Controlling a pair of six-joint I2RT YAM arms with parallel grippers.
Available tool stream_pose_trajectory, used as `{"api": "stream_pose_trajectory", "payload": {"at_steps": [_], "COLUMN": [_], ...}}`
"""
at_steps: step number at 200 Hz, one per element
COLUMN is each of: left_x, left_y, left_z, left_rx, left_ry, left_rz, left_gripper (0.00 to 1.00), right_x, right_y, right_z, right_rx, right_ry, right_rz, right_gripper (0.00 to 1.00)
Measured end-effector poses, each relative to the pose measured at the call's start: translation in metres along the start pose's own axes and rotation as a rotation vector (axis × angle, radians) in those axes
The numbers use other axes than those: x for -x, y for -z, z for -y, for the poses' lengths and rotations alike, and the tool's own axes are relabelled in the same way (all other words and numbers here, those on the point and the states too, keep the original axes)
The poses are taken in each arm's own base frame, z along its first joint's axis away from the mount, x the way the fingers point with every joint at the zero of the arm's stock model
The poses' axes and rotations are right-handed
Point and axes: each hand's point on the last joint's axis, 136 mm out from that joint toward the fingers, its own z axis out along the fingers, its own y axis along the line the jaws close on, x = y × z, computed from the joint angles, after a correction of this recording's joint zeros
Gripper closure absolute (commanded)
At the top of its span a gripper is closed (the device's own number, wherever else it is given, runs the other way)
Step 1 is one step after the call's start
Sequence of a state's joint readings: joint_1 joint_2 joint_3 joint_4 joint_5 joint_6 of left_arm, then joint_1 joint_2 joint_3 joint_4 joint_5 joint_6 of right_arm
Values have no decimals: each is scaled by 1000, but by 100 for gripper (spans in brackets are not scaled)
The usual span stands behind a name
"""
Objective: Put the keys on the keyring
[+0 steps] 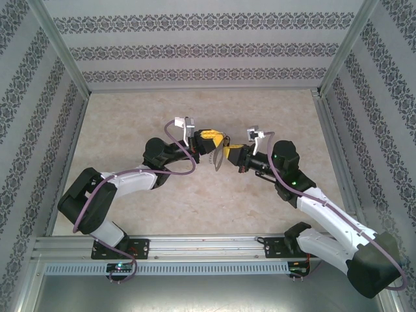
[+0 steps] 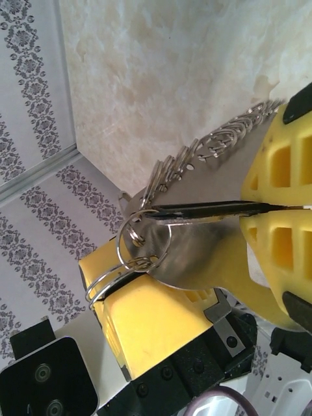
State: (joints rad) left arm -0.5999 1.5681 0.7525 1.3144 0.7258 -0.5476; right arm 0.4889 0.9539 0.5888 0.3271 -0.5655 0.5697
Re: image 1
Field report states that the wide aluminium base rail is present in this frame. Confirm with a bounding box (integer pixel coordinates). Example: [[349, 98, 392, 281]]
[[31, 234, 382, 261]]

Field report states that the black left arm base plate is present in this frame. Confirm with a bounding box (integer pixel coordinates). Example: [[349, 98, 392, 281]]
[[91, 238, 151, 261]]

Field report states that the small controller board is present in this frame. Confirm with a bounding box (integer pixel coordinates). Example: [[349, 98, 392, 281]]
[[288, 259, 311, 273], [106, 261, 135, 273]]

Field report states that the metal key holder with rings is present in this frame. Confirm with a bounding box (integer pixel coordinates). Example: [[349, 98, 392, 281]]
[[207, 142, 229, 172]]

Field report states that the aluminium frame rail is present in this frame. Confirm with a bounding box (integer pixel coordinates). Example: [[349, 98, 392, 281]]
[[44, 92, 90, 237], [311, 90, 370, 235], [86, 84, 322, 95]]

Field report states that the slotted grey cable duct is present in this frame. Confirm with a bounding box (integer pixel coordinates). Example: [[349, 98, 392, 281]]
[[43, 261, 291, 276]]

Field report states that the aluminium corner post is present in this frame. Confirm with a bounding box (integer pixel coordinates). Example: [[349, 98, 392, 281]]
[[27, 0, 92, 96], [317, 0, 380, 96]]

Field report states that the grey metal shelf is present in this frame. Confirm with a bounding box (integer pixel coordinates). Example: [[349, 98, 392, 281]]
[[31, 274, 396, 312]]

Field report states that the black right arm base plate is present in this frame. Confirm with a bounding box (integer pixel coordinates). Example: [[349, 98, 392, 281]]
[[263, 235, 324, 260]]

